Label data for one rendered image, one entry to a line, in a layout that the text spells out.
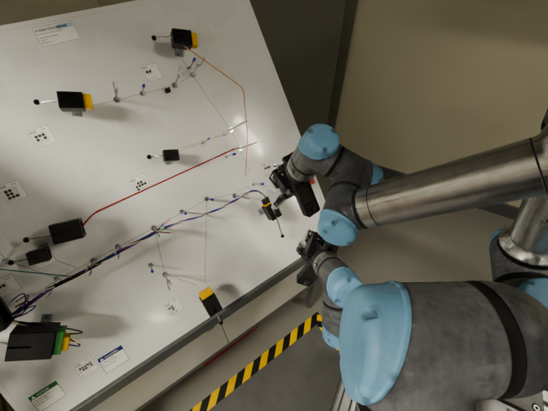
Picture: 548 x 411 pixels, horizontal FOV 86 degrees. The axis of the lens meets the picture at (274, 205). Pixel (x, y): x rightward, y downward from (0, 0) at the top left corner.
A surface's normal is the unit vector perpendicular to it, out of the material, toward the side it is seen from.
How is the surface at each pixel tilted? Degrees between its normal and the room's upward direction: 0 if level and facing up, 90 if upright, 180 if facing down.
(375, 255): 0
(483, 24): 90
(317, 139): 25
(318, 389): 0
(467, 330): 13
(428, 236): 0
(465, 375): 48
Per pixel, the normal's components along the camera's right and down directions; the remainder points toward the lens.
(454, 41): -0.45, 0.68
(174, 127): 0.44, 0.05
